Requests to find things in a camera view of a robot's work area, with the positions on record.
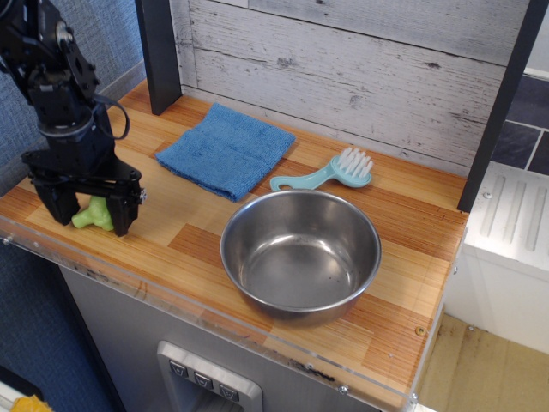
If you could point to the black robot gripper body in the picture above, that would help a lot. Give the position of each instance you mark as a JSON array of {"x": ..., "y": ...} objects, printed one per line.
[{"x": 83, "y": 153}]

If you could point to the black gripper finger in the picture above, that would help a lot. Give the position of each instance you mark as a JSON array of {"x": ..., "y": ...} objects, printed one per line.
[
  {"x": 123, "y": 210},
  {"x": 60, "y": 200}
]

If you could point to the green toy broccoli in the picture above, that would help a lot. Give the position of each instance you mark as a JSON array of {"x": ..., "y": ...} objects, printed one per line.
[{"x": 96, "y": 214}]

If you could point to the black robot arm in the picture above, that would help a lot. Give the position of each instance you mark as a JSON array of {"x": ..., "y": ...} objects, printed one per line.
[{"x": 39, "y": 51}]

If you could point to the stainless steel bowl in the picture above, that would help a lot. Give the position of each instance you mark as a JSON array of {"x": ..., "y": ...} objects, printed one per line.
[{"x": 302, "y": 257}]

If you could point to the blue folded cloth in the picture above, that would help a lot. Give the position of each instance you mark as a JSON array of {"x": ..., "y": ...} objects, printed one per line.
[{"x": 228, "y": 153}]

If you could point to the silver dispenser button panel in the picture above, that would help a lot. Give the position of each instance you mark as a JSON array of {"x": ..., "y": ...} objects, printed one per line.
[{"x": 196, "y": 384}]

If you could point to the yellow object bottom left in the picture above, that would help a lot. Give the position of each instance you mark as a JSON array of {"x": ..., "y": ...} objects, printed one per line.
[{"x": 30, "y": 404}]

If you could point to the teal dish brush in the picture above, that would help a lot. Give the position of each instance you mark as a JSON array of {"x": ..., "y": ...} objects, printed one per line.
[{"x": 352, "y": 167}]

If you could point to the white ribbed cabinet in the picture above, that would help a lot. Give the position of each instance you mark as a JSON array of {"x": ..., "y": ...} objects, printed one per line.
[{"x": 500, "y": 280}]

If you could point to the black left shelf post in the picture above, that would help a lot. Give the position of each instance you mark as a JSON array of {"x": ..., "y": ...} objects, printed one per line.
[{"x": 159, "y": 52}]

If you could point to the black shelf post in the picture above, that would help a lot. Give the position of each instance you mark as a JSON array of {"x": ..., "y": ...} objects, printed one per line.
[
  {"x": 522, "y": 49},
  {"x": 159, "y": 52}
]

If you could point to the black right shelf post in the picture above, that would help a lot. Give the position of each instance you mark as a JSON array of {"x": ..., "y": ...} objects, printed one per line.
[{"x": 522, "y": 49}]

